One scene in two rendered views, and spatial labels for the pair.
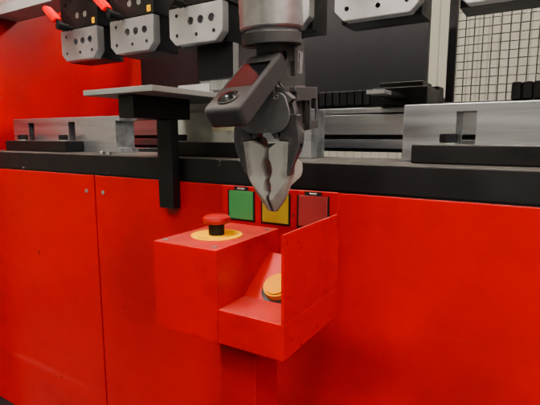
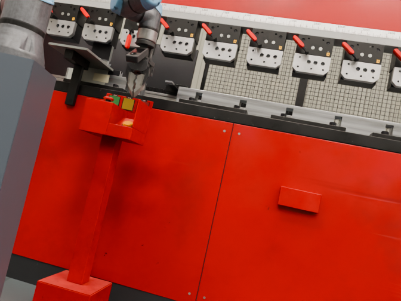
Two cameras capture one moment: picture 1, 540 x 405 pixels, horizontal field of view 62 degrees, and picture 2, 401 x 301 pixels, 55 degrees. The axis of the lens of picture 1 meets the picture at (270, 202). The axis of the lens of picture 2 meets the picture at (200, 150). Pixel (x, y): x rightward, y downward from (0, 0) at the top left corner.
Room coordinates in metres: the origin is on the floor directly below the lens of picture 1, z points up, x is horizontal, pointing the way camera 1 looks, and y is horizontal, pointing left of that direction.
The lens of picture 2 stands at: (-0.86, 0.23, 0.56)
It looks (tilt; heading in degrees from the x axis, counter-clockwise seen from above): 5 degrees up; 339
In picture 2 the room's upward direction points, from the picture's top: 12 degrees clockwise
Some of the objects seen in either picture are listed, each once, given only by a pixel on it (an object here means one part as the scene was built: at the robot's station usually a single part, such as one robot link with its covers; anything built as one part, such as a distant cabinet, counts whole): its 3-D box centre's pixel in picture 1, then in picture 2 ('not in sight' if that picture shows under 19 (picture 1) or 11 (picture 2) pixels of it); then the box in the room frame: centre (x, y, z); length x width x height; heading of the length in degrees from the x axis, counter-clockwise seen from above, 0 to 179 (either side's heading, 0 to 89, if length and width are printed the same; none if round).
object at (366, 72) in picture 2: not in sight; (360, 64); (0.40, -0.87, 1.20); 0.15 x 0.09 x 0.17; 58
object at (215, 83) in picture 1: (218, 67); (101, 54); (1.03, 0.12, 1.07); 0.10 x 0.02 x 0.10; 58
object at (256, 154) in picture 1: (267, 172); (133, 85); (0.58, 0.00, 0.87); 0.06 x 0.03 x 0.09; 149
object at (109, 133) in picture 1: (71, 134); not in sight; (1.33, 0.58, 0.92); 0.50 x 0.06 x 0.10; 58
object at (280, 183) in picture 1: (289, 173); (141, 86); (0.56, -0.02, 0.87); 0.06 x 0.03 x 0.09; 149
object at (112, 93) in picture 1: (170, 96); (83, 57); (0.91, 0.20, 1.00); 0.26 x 0.18 x 0.01; 148
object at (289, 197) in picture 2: not in sight; (299, 199); (0.35, -0.66, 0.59); 0.15 x 0.02 x 0.07; 58
